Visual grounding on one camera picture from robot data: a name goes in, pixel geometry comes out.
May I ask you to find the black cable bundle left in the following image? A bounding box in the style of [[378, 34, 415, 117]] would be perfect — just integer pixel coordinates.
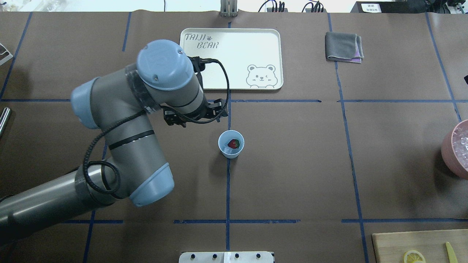
[[258, 0, 288, 13]]

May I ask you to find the lemon slice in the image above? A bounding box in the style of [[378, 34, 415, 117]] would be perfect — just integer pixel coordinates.
[[403, 250, 426, 263]]

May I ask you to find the black cable bundle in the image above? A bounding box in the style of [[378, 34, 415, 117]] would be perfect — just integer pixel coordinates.
[[302, 0, 327, 13], [258, 0, 288, 13]]

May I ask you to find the grey and purple folded cloth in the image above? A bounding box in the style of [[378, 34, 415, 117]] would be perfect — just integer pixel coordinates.
[[325, 31, 364, 64]]

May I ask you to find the white bear print tray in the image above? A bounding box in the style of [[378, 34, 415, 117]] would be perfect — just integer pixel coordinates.
[[180, 28, 284, 91]]

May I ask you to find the black cable bundle right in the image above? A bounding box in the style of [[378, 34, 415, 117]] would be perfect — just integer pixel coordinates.
[[302, 0, 327, 13]]

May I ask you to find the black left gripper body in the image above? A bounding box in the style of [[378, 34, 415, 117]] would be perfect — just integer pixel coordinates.
[[162, 56, 229, 127]]

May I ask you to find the grey and blue left arm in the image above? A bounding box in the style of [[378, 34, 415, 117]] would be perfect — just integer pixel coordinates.
[[0, 39, 230, 246]]

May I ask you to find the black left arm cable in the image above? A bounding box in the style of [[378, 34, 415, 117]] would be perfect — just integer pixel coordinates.
[[83, 58, 231, 199]]

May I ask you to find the light blue plastic cup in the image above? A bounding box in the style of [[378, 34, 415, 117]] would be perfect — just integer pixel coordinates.
[[218, 130, 245, 159]]

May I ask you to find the pink bowl of ice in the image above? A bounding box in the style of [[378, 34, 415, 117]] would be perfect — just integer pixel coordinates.
[[441, 120, 468, 180]]

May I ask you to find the red strawberry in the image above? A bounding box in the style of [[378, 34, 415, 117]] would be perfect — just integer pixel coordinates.
[[227, 139, 241, 149]]

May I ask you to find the grey metal post bracket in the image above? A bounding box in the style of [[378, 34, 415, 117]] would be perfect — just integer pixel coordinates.
[[219, 0, 238, 17]]

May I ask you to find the black box with white label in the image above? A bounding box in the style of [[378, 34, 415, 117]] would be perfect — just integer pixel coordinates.
[[350, 0, 427, 14]]

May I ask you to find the yellow knife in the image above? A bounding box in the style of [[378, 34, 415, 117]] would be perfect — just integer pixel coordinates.
[[445, 242, 458, 263]]

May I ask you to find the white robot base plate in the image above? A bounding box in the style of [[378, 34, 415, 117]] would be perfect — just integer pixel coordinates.
[[178, 251, 275, 263]]

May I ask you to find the wooden cutting board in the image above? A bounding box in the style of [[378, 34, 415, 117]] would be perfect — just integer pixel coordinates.
[[372, 229, 468, 263]]

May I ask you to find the white wire cup rack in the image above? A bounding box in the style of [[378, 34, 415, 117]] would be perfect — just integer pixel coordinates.
[[0, 43, 14, 66]]

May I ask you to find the steel muddler with black tip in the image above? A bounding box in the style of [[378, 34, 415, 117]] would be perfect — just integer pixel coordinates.
[[0, 107, 12, 138]]

